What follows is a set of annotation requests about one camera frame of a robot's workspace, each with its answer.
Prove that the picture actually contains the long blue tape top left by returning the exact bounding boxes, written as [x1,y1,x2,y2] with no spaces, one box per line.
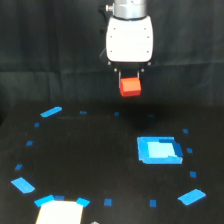
[40,107,62,118]

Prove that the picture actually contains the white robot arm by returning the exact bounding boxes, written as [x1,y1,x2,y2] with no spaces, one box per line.
[99,0,154,65]

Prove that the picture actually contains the blue tape strip by paper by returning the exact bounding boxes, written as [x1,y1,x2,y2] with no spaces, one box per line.
[76,198,90,207]

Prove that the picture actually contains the large blue tape left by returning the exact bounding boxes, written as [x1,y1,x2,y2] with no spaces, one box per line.
[11,177,35,194]

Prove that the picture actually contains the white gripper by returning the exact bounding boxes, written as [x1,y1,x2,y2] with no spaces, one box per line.
[105,16,154,88]

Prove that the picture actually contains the red hexagonal block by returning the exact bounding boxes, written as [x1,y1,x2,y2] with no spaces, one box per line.
[120,77,141,97]

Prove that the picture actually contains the blue tape square target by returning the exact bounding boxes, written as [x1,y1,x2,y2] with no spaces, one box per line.
[137,136,183,165]

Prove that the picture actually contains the white paper sheet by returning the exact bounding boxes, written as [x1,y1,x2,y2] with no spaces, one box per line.
[35,201,83,224]

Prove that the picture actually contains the blue tape strip bottom left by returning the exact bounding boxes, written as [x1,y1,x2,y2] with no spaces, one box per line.
[34,195,54,207]

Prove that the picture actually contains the black backdrop curtain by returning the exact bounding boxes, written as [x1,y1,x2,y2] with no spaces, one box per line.
[0,0,224,113]

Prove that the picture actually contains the large blue tape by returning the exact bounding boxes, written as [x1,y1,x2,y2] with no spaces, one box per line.
[11,177,35,194]
[178,189,206,206]

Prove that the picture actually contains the large blue tape right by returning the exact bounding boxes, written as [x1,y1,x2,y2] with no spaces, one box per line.
[178,189,206,206]

